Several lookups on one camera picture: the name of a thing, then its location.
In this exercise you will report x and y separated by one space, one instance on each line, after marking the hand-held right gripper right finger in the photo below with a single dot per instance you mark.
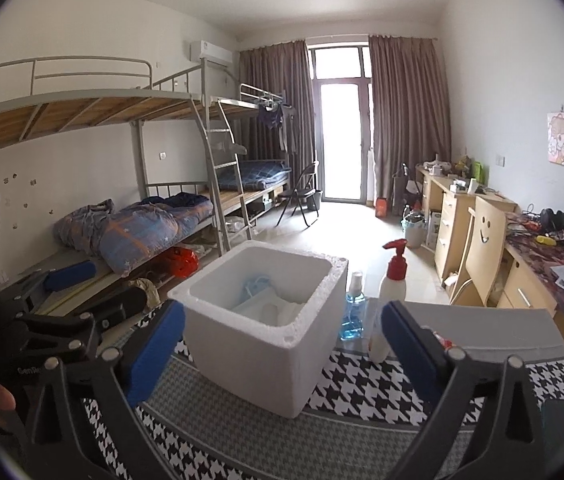
412 355

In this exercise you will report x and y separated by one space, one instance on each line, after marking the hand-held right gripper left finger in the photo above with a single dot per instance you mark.
154 355

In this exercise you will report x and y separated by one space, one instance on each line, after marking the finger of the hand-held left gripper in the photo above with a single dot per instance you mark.
69 276
121 302

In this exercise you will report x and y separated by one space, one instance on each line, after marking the white foam box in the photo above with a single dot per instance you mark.
262 360

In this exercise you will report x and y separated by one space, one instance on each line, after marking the blue face mask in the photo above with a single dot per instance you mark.
257 287

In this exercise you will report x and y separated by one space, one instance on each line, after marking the red snack packet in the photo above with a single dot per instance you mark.
446 342

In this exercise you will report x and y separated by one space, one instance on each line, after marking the white pump bottle red top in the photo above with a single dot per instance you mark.
389 300

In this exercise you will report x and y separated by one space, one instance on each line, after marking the blue orange quilt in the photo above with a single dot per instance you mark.
126 235

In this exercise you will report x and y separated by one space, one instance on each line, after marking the blue mouthwash bottle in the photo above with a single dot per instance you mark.
353 315

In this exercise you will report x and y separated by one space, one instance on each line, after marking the red plastic bag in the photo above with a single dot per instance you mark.
181 262

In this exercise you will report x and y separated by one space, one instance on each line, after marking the white bucket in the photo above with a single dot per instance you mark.
414 232

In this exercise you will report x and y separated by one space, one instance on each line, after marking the houndstooth tablecloth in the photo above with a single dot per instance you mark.
312 440

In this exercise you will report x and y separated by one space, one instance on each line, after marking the light wooden desk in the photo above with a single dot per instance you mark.
452 230

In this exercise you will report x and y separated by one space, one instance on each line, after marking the wooden chair with smiley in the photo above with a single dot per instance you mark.
484 240

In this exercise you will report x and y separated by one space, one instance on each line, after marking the desk with dark patterned top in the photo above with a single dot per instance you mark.
532 290

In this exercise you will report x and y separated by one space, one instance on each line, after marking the orange box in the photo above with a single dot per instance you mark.
382 207

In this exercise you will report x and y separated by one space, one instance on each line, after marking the dark grey case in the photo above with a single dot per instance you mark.
557 435

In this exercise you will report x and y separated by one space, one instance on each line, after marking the metal bunk ladder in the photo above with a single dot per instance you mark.
224 170

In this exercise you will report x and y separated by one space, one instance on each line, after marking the metal bunk bed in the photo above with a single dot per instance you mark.
61 105
252 105

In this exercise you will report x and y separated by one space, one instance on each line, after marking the small yellow object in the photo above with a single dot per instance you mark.
544 240

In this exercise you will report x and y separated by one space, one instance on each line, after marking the blue plaid bedding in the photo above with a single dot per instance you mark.
262 172

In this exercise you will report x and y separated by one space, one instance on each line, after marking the green bag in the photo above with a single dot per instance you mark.
478 174

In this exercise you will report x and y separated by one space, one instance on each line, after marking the black headphones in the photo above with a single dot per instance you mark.
552 219

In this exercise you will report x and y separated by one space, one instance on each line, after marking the black folding chair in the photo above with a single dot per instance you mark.
307 180

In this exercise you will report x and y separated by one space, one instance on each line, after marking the glass balcony door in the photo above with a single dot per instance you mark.
342 150

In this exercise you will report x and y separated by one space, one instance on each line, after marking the brown curtain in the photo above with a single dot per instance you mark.
407 120
282 75

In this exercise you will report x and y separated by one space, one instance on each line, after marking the dark hanging clothes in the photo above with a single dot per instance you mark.
272 120

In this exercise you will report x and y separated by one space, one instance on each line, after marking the white air conditioner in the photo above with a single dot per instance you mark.
211 52

